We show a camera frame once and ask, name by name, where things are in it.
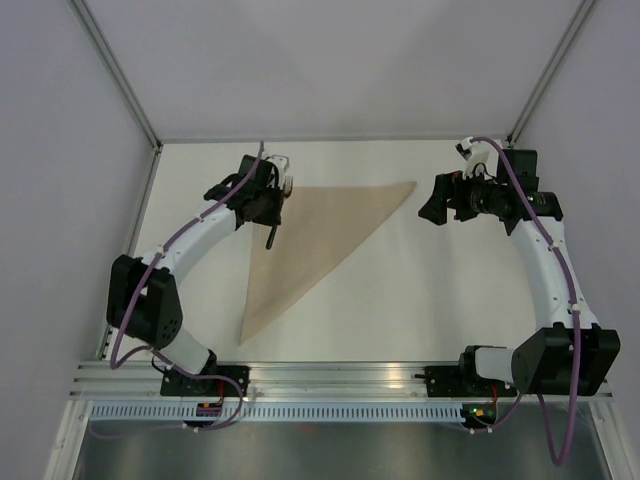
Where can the left aluminium frame post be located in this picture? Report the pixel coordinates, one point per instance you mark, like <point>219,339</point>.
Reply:
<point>99,42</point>

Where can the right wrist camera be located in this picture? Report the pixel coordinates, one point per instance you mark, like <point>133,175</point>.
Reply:
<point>476,157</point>

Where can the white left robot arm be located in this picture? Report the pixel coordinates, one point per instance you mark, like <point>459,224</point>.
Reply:
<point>143,298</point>

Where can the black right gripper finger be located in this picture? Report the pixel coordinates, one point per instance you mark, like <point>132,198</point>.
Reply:
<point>443,187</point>
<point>435,210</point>

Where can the right aluminium frame post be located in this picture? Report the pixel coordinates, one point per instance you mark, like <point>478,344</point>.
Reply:
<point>552,68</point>

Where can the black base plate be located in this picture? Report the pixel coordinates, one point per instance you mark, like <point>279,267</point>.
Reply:
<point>177,385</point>
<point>449,381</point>

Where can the aluminium mounting rail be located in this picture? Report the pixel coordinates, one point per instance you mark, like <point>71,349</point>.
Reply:
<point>271,382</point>

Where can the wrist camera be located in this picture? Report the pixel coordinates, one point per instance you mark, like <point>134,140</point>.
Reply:
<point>280,179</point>
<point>476,157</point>

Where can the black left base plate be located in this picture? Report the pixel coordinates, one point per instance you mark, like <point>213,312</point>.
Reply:
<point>177,385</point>

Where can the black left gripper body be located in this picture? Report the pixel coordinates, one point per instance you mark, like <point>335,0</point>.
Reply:
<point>269,206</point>

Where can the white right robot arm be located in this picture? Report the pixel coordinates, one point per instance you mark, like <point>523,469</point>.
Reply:
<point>569,352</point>

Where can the beige cloth napkin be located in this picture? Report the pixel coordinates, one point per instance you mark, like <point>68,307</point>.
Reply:
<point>322,227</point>

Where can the white slotted cable duct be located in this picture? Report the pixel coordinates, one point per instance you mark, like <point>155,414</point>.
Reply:
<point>281,412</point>

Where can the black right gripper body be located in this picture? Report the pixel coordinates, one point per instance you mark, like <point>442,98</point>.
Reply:
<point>474,196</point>

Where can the aluminium frame post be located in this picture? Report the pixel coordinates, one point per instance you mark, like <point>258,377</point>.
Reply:
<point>552,68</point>
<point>99,42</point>

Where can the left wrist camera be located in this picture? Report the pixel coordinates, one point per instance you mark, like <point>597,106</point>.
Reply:
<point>280,179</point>

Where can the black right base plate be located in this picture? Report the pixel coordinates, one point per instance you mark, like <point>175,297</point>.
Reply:
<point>449,381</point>

